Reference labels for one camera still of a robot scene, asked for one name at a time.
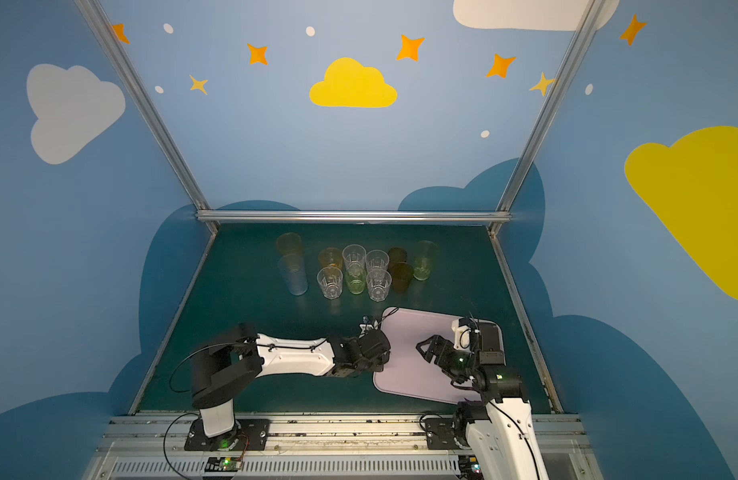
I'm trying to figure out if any left controller board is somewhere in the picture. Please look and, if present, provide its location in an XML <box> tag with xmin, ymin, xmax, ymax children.
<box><xmin>204</xmin><ymin>456</ymin><xmax>244</xmax><ymax>476</ymax></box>

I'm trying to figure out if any left aluminium frame post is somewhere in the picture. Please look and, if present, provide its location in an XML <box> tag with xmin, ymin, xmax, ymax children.
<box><xmin>75</xmin><ymin>0</ymin><xmax>210</xmax><ymax>214</ymax></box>

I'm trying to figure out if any tall blue frosted glass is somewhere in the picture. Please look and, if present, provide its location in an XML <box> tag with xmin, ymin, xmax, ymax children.
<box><xmin>278</xmin><ymin>254</ymin><xmax>308</xmax><ymax>296</ymax></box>

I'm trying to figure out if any tall amber glass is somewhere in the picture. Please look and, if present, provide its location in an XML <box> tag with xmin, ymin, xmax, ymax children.
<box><xmin>276</xmin><ymin>232</ymin><xmax>303</xmax><ymax>257</ymax></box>

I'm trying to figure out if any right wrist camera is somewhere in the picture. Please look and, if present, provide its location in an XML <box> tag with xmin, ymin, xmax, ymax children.
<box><xmin>451</xmin><ymin>317</ymin><xmax>479</xmax><ymax>351</ymax></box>

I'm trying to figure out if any aluminium mounting rail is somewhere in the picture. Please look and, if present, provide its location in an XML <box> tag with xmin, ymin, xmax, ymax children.
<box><xmin>84</xmin><ymin>414</ymin><xmax>603</xmax><ymax>479</ymax></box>

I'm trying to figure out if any controller board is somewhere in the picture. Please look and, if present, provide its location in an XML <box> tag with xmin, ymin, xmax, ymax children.
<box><xmin>204</xmin><ymin>456</ymin><xmax>244</xmax><ymax>476</ymax></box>
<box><xmin>457</xmin><ymin>455</ymin><xmax>484</xmax><ymax>480</ymax></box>

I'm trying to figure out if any right aluminium frame post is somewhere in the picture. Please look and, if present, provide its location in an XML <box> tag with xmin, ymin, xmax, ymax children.
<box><xmin>488</xmin><ymin>0</ymin><xmax>609</xmax><ymax>240</ymax></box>

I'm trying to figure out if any dark amber dimpled glass back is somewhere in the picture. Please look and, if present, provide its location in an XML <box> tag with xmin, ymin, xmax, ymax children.
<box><xmin>387</xmin><ymin>247</ymin><xmax>408</xmax><ymax>268</ymax></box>

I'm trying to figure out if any right controller board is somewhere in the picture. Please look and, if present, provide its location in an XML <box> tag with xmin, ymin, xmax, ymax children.
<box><xmin>457</xmin><ymin>455</ymin><xmax>484</xmax><ymax>480</ymax></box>

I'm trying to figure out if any small green glass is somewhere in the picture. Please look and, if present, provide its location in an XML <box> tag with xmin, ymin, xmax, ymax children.
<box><xmin>344</xmin><ymin>264</ymin><xmax>366</xmax><ymax>295</ymax></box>

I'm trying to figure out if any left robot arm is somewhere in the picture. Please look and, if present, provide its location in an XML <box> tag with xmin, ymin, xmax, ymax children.
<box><xmin>188</xmin><ymin>324</ymin><xmax>391</xmax><ymax>440</ymax></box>

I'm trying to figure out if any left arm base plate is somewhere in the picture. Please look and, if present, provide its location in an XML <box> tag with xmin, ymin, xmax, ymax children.
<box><xmin>184</xmin><ymin>418</ymin><xmax>270</xmax><ymax>452</ymax></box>

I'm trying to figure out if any tall green glass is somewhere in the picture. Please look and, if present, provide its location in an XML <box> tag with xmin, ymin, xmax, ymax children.
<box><xmin>413</xmin><ymin>240</ymin><xmax>439</xmax><ymax>281</ymax></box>

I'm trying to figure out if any dark amber dimpled glass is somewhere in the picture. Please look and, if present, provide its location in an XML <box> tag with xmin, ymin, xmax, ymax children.
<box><xmin>387</xmin><ymin>247</ymin><xmax>408</xmax><ymax>268</ymax></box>
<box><xmin>389</xmin><ymin>262</ymin><xmax>414</xmax><ymax>294</ymax></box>

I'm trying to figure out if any clear glass back right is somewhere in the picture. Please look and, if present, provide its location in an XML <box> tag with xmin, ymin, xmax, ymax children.
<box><xmin>365</xmin><ymin>249</ymin><xmax>390</xmax><ymax>271</ymax></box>

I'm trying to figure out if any aluminium frame post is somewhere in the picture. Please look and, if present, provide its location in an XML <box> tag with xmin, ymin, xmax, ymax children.
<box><xmin>75</xmin><ymin>0</ymin><xmax>210</xmax><ymax>214</ymax></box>
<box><xmin>488</xmin><ymin>0</ymin><xmax>609</xmax><ymax>240</ymax></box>

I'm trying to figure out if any short orange glass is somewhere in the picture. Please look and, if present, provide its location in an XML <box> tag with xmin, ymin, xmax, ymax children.
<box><xmin>318</xmin><ymin>247</ymin><xmax>343</xmax><ymax>269</ymax></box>

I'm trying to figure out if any clear faceted glass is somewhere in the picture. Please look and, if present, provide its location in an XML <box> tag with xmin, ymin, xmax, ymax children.
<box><xmin>366</xmin><ymin>268</ymin><xmax>392</xmax><ymax>302</ymax></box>
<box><xmin>317</xmin><ymin>265</ymin><xmax>343</xmax><ymax>300</ymax></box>

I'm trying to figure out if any lilac plastic tray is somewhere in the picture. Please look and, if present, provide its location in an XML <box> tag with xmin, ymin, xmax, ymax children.
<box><xmin>372</xmin><ymin>306</ymin><xmax>506</xmax><ymax>406</ymax></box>

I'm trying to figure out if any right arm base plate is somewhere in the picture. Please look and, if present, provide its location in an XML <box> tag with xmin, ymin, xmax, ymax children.
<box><xmin>420</xmin><ymin>416</ymin><xmax>467</xmax><ymax>450</ymax></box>

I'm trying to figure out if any clear glass back left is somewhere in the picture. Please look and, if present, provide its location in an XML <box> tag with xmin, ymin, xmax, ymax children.
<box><xmin>342</xmin><ymin>244</ymin><xmax>366</xmax><ymax>272</ymax></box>

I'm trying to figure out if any dark amber dimpled glass front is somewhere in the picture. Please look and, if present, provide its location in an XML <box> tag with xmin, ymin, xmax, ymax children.
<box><xmin>389</xmin><ymin>262</ymin><xmax>414</xmax><ymax>294</ymax></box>

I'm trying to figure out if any back horizontal aluminium frame bar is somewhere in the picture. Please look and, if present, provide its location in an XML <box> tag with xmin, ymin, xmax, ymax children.
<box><xmin>196</xmin><ymin>209</ymin><xmax>511</xmax><ymax>224</ymax></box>

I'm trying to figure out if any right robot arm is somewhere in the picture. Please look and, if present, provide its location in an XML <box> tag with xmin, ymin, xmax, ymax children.
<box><xmin>415</xmin><ymin>326</ymin><xmax>548</xmax><ymax>479</ymax></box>

